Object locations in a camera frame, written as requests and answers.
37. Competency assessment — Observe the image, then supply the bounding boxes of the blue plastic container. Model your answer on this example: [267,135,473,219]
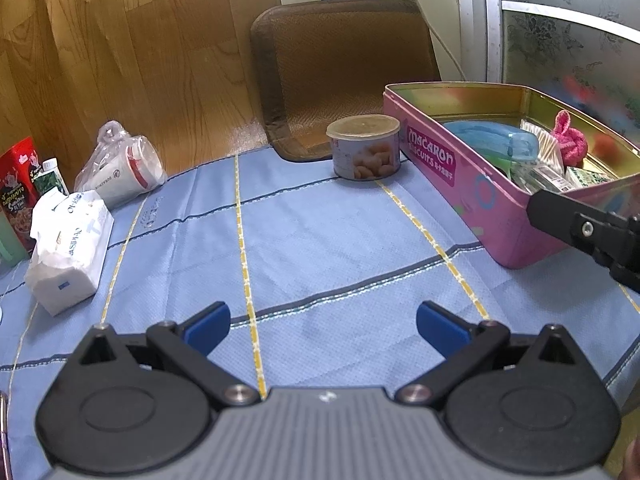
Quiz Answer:
[442,120,541,181]

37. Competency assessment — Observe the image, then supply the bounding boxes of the white cable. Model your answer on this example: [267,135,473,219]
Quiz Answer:
[387,0,469,82]

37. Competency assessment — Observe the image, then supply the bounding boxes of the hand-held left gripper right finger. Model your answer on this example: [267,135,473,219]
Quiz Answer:
[397,301,588,407]

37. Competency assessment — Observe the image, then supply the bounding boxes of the white tissue pack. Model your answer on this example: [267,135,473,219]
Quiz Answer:
[24,191,115,317]

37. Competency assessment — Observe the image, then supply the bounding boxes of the green cup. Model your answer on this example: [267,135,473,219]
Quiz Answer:
[0,211,31,267]

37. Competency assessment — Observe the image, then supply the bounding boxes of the cotton swab pack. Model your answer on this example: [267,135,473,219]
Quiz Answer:
[520,126,564,162]

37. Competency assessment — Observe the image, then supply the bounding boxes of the pink knitted pouch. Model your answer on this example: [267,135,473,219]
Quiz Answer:
[550,109,590,165]

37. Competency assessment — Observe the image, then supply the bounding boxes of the bagged paper cups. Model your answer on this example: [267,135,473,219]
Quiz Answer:
[75,120,169,210]

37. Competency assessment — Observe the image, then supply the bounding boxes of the floral glass sliding door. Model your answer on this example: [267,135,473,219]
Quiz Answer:
[452,0,640,152]

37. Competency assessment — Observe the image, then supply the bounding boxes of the nut can with plastic lid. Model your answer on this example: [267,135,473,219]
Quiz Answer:
[326,114,402,181]

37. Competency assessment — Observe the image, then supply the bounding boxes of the green packet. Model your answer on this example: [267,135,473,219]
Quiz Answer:
[567,165,614,189]

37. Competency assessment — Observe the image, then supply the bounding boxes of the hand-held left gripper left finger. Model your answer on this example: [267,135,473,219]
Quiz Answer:
[75,301,262,407]

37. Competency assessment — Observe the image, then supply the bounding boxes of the clear plastic packet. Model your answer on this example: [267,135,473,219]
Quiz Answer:
[514,161,572,194]

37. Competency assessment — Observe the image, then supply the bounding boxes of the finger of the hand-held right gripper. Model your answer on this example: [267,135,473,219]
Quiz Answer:
[528,190,640,292]

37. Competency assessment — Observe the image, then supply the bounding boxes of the blue checked cloth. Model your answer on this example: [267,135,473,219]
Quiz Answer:
[0,147,640,476]

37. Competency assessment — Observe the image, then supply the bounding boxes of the small white green carton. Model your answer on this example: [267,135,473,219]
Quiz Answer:
[41,157,70,197]

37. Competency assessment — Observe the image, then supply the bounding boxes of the brown seat cushion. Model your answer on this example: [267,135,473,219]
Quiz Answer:
[250,0,443,163]

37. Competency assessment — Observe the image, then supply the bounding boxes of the red snack box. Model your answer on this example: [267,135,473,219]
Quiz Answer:
[0,136,44,257]

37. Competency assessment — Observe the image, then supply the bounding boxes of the pink tin box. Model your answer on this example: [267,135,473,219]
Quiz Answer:
[383,82,640,270]

